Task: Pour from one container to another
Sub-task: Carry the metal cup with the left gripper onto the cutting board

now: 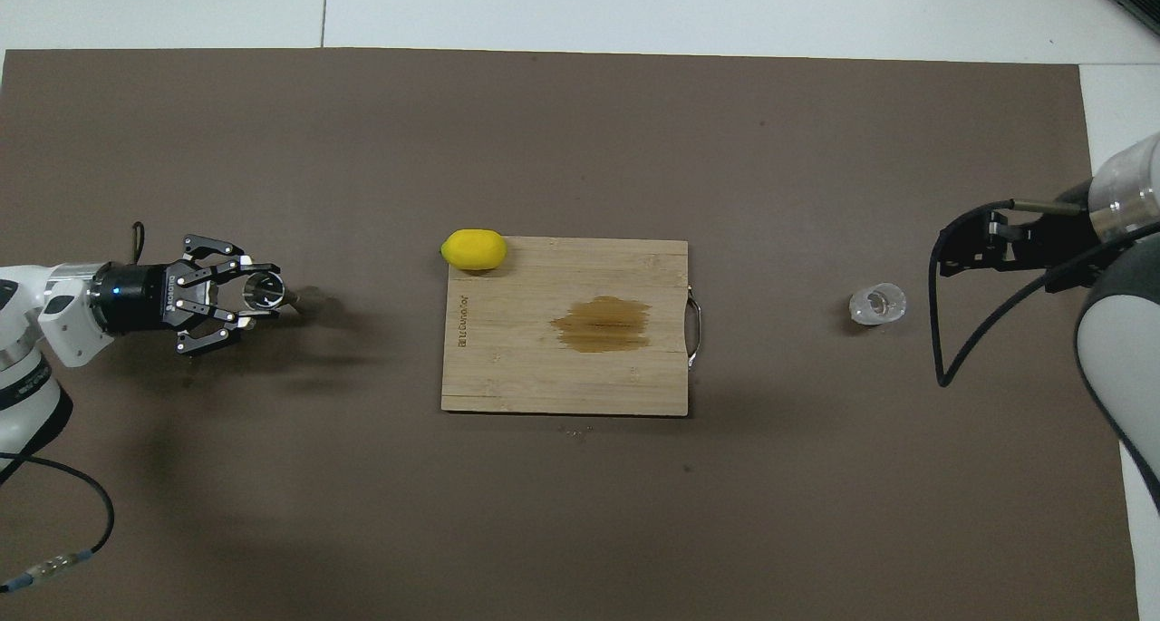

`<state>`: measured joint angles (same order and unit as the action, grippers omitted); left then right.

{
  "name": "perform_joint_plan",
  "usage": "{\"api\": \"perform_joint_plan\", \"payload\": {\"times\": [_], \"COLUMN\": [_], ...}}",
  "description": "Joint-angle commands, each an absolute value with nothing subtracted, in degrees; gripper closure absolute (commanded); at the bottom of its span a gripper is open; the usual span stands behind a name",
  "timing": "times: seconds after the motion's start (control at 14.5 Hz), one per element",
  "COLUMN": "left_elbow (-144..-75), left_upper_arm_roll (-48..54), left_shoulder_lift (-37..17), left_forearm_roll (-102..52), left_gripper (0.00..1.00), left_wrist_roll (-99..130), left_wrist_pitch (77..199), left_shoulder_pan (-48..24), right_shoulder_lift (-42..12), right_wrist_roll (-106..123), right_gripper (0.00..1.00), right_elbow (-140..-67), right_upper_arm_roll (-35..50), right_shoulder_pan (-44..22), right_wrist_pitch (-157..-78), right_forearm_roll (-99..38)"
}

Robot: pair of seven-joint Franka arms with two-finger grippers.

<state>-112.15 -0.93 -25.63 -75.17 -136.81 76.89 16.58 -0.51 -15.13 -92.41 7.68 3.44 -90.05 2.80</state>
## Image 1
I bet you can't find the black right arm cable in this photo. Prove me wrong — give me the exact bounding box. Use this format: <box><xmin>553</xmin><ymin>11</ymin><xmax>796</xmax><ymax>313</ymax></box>
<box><xmin>928</xmin><ymin>199</ymin><xmax>1160</xmax><ymax>388</ymax></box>

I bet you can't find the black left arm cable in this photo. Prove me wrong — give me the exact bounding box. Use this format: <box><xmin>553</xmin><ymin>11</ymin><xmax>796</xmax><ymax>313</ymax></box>
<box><xmin>0</xmin><ymin>222</ymin><xmax>146</xmax><ymax>595</ymax></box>

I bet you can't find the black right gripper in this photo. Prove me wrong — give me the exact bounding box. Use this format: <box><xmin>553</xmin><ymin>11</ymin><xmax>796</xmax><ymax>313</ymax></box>
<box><xmin>938</xmin><ymin>211</ymin><xmax>1114</xmax><ymax>293</ymax></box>

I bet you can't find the steel double jigger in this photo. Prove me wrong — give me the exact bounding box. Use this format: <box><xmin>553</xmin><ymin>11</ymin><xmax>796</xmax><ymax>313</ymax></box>
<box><xmin>241</xmin><ymin>272</ymin><xmax>314</xmax><ymax>319</ymax></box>

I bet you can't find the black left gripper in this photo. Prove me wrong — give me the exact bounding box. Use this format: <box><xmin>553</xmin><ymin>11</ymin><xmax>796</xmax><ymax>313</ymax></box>
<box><xmin>95</xmin><ymin>234</ymin><xmax>283</xmax><ymax>357</ymax></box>

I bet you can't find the wooden cutting board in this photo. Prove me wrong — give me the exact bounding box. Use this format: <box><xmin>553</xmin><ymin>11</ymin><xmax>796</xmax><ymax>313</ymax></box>
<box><xmin>440</xmin><ymin>237</ymin><xmax>703</xmax><ymax>417</ymax></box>

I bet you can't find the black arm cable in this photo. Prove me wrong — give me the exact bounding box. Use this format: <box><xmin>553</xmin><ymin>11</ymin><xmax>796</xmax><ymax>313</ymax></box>
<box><xmin>928</xmin><ymin>199</ymin><xmax>1160</xmax><ymax>388</ymax></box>
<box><xmin>0</xmin><ymin>222</ymin><xmax>146</xmax><ymax>595</ymax></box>

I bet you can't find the brown table mat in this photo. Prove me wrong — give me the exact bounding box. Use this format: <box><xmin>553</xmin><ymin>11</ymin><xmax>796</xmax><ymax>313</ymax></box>
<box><xmin>0</xmin><ymin>48</ymin><xmax>1141</xmax><ymax>621</ymax></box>

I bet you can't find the yellow lemon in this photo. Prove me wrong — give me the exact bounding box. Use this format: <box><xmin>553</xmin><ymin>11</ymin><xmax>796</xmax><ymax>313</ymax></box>
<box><xmin>440</xmin><ymin>229</ymin><xmax>508</xmax><ymax>271</ymax></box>

